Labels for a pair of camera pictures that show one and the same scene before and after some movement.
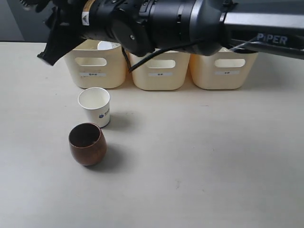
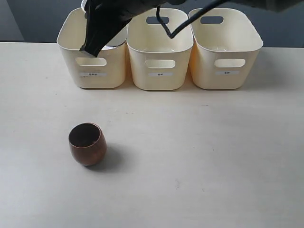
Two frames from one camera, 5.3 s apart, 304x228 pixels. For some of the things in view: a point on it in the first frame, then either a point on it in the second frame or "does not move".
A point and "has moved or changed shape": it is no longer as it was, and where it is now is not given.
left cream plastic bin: x=88 y=67 does not move
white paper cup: x=96 y=101 has moved or changed shape
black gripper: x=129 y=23 to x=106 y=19
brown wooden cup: x=88 y=144 does not move
